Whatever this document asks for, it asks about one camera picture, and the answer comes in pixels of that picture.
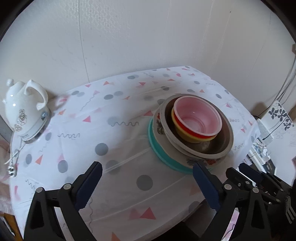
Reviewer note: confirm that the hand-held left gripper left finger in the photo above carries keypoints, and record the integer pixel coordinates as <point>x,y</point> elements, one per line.
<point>89,183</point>

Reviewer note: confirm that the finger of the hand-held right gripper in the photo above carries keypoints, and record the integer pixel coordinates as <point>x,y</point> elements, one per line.
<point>256,177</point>
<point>235,177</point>

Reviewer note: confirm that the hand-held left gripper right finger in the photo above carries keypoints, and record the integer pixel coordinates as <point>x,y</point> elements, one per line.
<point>205,185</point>

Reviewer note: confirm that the stainless steel bowl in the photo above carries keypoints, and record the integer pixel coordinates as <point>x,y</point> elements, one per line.
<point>217,146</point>

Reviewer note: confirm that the yellow plastic bowl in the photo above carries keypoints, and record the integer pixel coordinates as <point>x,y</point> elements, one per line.
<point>185,136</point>

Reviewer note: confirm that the teal plastic plate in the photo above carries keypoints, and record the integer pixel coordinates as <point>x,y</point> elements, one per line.
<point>159,153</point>

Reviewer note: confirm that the red plastic bowl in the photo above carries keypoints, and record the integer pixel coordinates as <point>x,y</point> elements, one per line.
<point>196,115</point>

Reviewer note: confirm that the large patterned white deep plate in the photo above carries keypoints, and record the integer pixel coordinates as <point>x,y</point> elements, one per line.
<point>159,126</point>

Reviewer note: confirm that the white box with black print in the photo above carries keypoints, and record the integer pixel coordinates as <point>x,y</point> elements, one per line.
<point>281,115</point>

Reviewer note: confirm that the silver kettle base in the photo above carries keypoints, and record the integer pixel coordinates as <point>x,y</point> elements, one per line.
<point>42,122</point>

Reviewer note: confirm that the white patterned tablecloth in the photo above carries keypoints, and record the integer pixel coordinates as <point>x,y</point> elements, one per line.
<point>115,111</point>

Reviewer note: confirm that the white ceramic electric kettle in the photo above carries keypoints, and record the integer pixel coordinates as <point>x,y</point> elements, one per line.
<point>20,109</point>

